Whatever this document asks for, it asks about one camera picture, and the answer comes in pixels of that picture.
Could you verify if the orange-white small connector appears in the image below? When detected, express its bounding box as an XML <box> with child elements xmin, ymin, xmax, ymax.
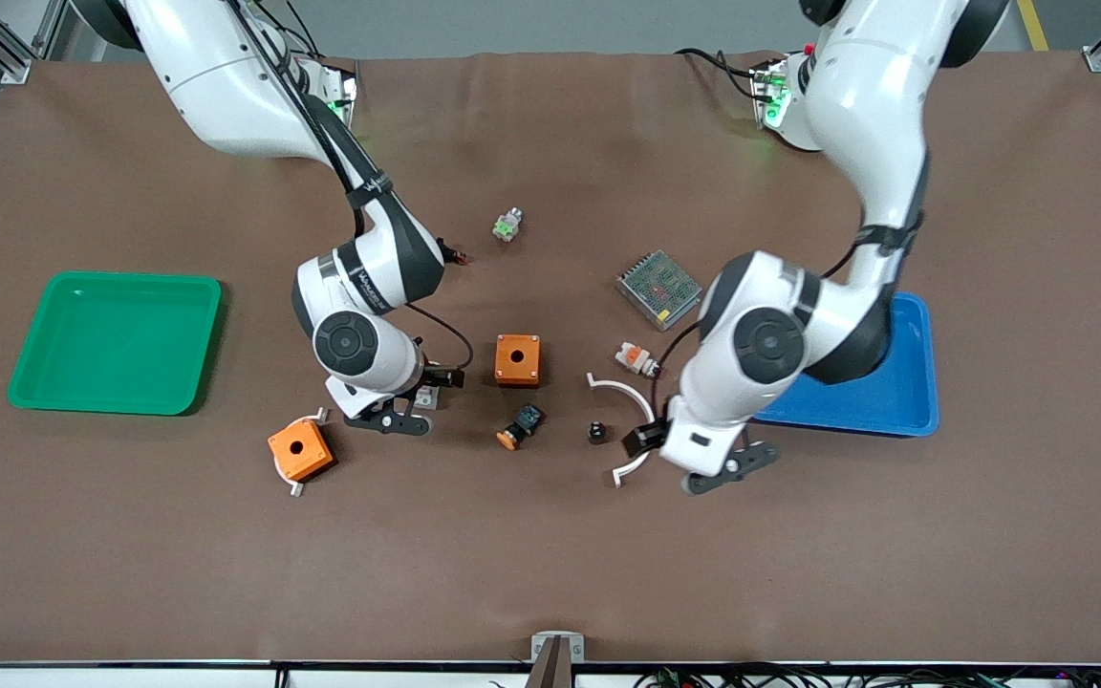
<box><xmin>615</xmin><ymin>342</ymin><xmax>661</xmax><ymax>378</ymax></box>

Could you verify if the black base cable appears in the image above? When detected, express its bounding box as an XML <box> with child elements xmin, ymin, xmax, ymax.
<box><xmin>675</xmin><ymin>46</ymin><xmax>764</xmax><ymax>101</ymax></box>

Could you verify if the thin black camera cable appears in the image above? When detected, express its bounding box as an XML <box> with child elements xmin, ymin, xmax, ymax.
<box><xmin>404</xmin><ymin>304</ymin><xmax>475</xmax><ymax>372</ymax></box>
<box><xmin>651</xmin><ymin>320</ymin><xmax>704</xmax><ymax>426</ymax></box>

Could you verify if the blue plastic tray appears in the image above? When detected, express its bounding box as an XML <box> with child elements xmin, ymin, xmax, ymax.
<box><xmin>753</xmin><ymin>291</ymin><xmax>940</xmax><ymax>438</ymax></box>

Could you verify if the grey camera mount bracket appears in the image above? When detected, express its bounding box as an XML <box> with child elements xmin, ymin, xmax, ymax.
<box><xmin>524</xmin><ymin>632</ymin><xmax>586</xmax><ymax>688</ymax></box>

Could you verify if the black sleeved arm cable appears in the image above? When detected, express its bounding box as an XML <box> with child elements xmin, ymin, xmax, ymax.
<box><xmin>226</xmin><ymin>0</ymin><xmax>394</xmax><ymax>240</ymax></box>

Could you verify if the perforated metal power supply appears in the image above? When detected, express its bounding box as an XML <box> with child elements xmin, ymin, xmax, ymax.
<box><xmin>615</xmin><ymin>249</ymin><xmax>704</xmax><ymax>332</ymax></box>

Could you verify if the black push button orange cap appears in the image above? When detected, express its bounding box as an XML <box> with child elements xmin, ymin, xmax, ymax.
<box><xmin>496</xmin><ymin>404</ymin><xmax>546</xmax><ymax>451</ymax></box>

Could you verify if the orange button box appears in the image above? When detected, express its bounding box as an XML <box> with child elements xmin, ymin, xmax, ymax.
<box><xmin>268</xmin><ymin>419</ymin><xmax>335</xmax><ymax>482</ymax></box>
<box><xmin>494</xmin><ymin>333</ymin><xmax>542</xmax><ymax>387</ymax></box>

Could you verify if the green plastic tray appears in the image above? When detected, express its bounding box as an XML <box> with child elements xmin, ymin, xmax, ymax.
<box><xmin>6</xmin><ymin>271</ymin><xmax>224</xmax><ymax>417</ymax></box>

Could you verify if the white plastic arc ring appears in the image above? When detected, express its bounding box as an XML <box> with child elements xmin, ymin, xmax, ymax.
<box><xmin>586</xmin><ymin>373</ymin><xmax>657</xmax><ymax>488</ymax></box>
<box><xmin>285</xmin><ymin>408</ymin><xmax>334</xmax><ymax>498</ymax></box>

